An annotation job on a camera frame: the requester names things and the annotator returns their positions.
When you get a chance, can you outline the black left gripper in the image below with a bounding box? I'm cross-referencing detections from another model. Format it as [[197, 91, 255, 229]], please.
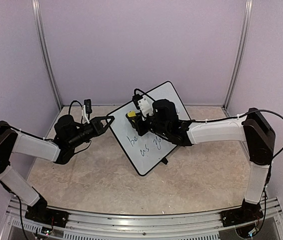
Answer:
[[68, 115, 115, 149]]

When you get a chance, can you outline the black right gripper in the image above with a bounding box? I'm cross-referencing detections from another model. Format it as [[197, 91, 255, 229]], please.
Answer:
[[128, 112, 169, 138]]

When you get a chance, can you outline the yellow whiteboard eraser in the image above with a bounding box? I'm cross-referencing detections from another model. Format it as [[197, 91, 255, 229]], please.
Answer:
[[127, 111, 136, 118]]

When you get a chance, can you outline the black framed whiteboard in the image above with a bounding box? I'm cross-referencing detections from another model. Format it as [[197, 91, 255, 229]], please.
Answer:
[[108, 81, 191, 176]]

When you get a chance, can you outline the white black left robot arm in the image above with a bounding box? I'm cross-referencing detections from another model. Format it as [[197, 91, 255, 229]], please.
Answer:
[[0, 114, 115, 223]]

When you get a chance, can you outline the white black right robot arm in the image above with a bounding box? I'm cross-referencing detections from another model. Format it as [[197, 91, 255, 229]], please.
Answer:
[[126, 98, 276, 222]]

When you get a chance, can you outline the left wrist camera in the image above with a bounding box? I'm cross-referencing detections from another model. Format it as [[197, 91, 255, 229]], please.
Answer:
[[82, 99, 93, 124]]

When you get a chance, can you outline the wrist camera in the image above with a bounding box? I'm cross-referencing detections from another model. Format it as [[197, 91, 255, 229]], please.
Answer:
[[82, 99, 93, 124], [132, 94, 154, 118]]

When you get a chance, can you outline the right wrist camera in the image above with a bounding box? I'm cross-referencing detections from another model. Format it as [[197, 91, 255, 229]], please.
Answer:
[[132, 94, 154, 118]]

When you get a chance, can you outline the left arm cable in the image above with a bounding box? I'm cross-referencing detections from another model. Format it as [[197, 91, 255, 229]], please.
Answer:
[[68, 100, 85, 118]]

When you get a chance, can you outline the front aluminium rail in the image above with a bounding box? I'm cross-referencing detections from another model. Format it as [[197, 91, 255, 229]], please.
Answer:
[[0, 198, 283, 240]]

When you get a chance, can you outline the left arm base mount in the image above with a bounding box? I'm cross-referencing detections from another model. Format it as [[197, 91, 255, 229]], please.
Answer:
[[25, 206, 69, 228]]

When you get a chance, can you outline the left aluminium frame post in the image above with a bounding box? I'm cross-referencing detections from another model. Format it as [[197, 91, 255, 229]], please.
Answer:
[[31, 0, 63, 111]]

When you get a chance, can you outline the aluminium frame post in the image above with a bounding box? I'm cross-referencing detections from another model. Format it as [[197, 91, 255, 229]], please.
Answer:
[[222, 0, 254, 111], [31, 0, 63, 111]]

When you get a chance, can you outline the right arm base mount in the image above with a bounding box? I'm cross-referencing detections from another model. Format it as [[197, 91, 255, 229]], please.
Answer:
[[220, 207, 264, 228]]

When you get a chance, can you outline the right aluminium frame post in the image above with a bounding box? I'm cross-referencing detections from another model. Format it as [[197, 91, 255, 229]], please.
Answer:
[[222, 0, 254, 111]]

